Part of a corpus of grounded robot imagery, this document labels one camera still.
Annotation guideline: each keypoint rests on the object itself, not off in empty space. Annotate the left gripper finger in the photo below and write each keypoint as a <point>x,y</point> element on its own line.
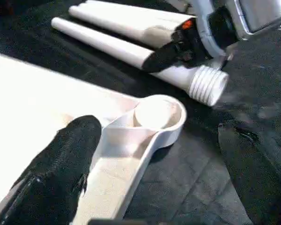
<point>51,178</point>

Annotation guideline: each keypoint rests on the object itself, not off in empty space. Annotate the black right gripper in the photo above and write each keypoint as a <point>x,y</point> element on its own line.
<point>196,42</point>

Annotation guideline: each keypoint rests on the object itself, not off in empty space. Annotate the white plastic children's table top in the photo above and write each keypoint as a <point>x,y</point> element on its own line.
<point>37,103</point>

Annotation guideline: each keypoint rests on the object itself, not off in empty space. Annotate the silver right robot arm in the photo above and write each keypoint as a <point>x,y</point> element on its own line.
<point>267,16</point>

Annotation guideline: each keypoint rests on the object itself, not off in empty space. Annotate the black work mat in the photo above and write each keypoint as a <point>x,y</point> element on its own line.
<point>215,164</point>

